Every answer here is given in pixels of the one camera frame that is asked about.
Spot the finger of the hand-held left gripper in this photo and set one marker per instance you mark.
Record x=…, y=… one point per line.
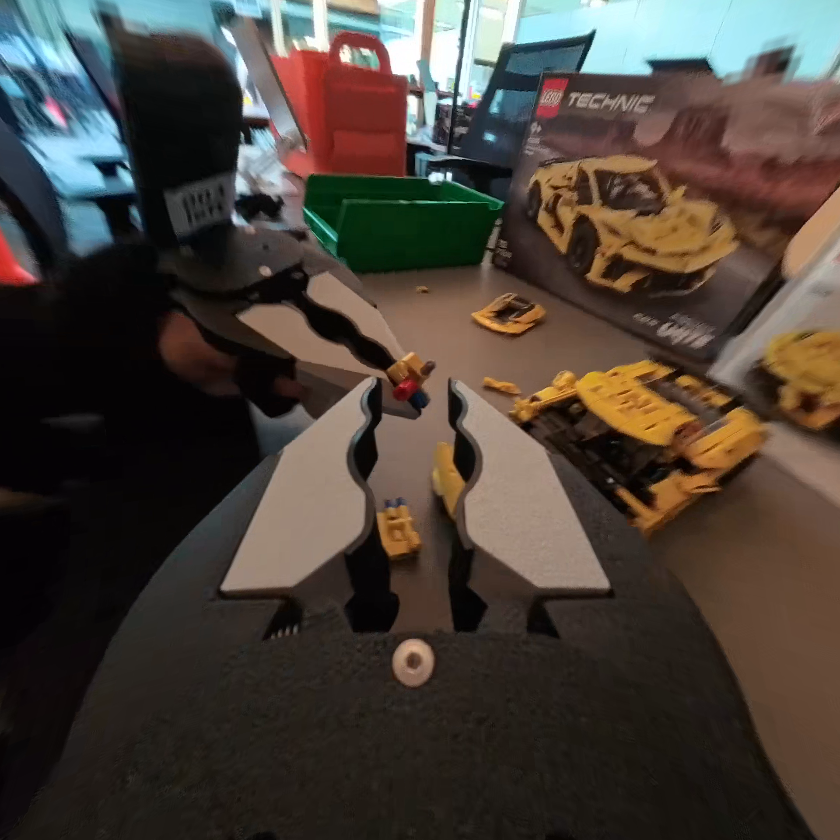
x=348, y=298
x=295, y=334

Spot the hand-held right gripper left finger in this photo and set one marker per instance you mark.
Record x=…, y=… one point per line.
x=308, y=512

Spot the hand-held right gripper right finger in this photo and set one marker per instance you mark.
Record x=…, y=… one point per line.
x=525, y=512

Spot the yellow curved panel piece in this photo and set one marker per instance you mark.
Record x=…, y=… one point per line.
x=446, y=482

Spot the yellow connector with grey axle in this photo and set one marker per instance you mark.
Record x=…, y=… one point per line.
x=407, y=367

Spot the yellow perforated brick piece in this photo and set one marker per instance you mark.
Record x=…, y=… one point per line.
x=397, y=535

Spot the yellow brick toy car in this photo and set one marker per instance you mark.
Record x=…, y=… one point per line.
x=656, y=407

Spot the person's left forearm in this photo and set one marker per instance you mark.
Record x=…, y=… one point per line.
x=98, y=328

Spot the grey panel desk lamp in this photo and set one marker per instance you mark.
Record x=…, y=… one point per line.
x=262, y=79

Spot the grey desk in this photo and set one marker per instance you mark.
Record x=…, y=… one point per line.
x=754, y=590

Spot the person's left hand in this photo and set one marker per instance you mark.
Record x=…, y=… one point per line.
x=197, y=358

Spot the green plastic bin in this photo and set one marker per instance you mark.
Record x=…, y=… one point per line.
x=407, y=236

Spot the black pouch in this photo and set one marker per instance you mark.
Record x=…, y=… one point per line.
x=259, y=207

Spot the yellow angled bar piece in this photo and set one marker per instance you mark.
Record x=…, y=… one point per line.
x=502, y=385

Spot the red felt tote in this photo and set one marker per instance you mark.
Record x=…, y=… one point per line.
x=361, y=124

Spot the orange traffic cone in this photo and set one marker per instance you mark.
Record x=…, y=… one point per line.
x=13, y=266

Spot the black mesh office chair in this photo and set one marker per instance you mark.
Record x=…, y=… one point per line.
x=505, y=111

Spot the white instruction booklet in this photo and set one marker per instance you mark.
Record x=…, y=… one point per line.
x=807, y=374

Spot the dark toy car box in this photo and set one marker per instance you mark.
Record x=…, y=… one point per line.
x=656, y=223

